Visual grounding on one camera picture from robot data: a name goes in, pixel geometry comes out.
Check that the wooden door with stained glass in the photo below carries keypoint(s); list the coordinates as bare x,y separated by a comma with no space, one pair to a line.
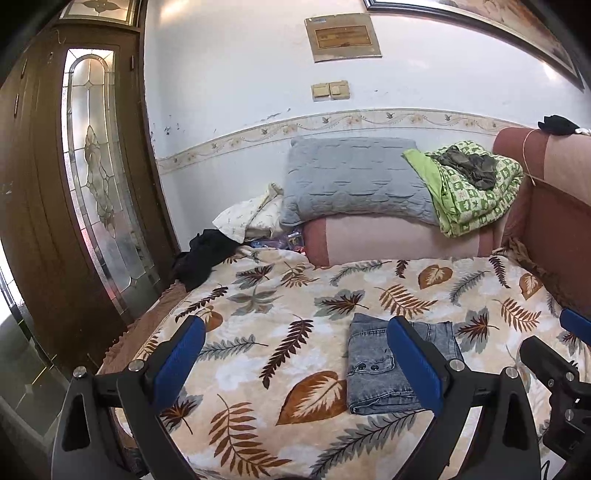
46,207

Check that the leaf print blanket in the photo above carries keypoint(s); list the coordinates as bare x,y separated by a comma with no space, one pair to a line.
277,332

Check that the grey quilted pillow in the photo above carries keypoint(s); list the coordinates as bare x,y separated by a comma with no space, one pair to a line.
355,180

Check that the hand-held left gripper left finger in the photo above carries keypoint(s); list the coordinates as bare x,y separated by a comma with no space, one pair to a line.
180,364

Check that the cream printed cloth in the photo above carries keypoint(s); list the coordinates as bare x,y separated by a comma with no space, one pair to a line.
251,214

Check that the small black cloth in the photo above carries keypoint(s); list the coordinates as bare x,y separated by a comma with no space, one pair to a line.
558,125

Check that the green patterned quilt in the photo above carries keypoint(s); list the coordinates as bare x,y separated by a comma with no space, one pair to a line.
466,207

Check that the black garment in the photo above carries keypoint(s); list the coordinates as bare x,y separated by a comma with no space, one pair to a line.
203,258

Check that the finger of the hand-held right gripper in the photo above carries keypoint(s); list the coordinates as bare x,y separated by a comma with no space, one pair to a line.
542,355
577,325

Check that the dark framed wall picture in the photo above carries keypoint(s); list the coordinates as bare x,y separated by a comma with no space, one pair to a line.
508,23

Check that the glass door panel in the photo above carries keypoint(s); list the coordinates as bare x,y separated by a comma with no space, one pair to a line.
23,369

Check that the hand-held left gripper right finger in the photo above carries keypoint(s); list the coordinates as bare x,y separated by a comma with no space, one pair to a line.
415,364

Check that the dark olive cloth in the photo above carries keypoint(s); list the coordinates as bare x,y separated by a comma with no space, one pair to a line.
471,166

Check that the purple patterned cloth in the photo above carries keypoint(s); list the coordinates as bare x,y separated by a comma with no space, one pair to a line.
281,241

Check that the reddish pink sofa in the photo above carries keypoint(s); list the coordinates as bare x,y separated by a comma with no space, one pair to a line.
397,240

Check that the beige light switch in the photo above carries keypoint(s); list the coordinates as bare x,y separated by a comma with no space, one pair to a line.
340,90
321,92

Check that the floral wallpaper border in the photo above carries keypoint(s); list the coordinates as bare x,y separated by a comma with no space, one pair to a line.
258,136

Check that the grey washed denim pants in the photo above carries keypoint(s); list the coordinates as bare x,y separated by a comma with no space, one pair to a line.
374,387

